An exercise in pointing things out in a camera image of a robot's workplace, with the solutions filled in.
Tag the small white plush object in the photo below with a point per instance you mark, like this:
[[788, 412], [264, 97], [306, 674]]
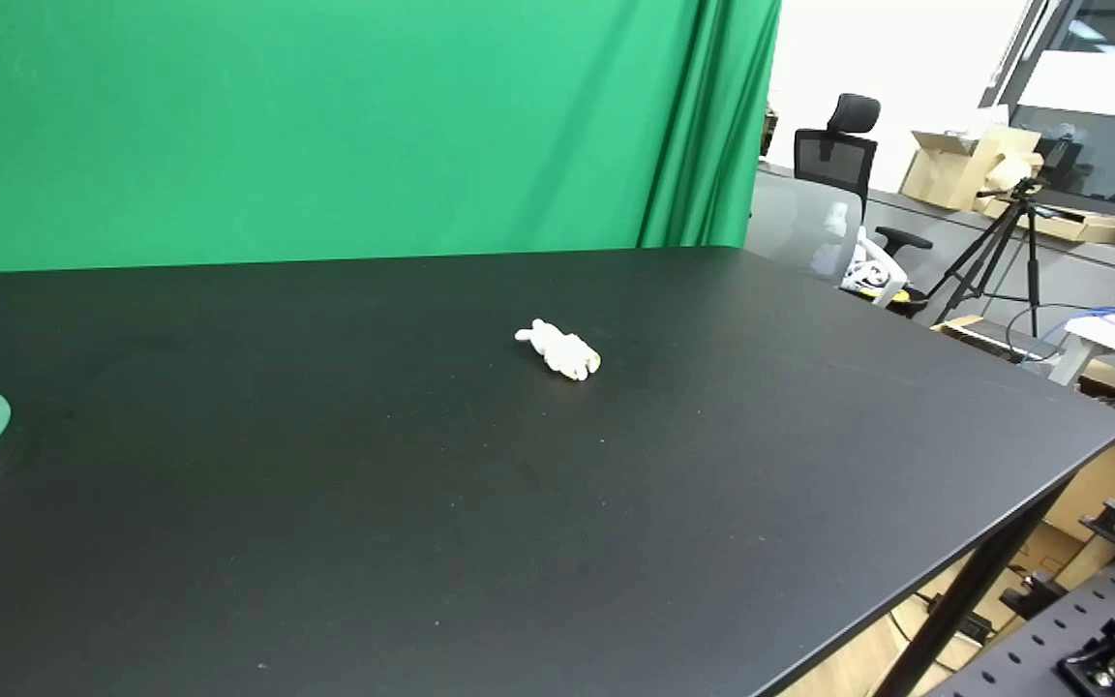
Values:
[[558, 349]]

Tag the grey rounded panel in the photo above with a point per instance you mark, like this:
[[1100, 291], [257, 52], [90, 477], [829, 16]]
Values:
[[805, 224]]

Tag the green fabric backdrop curtain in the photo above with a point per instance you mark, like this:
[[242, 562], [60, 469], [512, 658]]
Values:
[[327, 131]]

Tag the black white checkerboard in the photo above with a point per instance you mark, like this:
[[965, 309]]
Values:
[[870, 270]]

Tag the black office chair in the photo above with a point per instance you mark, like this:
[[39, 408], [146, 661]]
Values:
[[838, 149]]

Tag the brown cardboard box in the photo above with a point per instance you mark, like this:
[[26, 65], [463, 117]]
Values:
[[958, 167]]

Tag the black table leg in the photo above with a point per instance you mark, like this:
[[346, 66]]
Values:
[[965, 602]]

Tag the black perforated breadboard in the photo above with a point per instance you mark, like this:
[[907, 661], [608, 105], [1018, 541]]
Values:
[[1047, 642]]

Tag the black camera tripod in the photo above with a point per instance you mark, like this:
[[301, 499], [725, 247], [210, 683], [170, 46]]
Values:
[[1001, 252]]

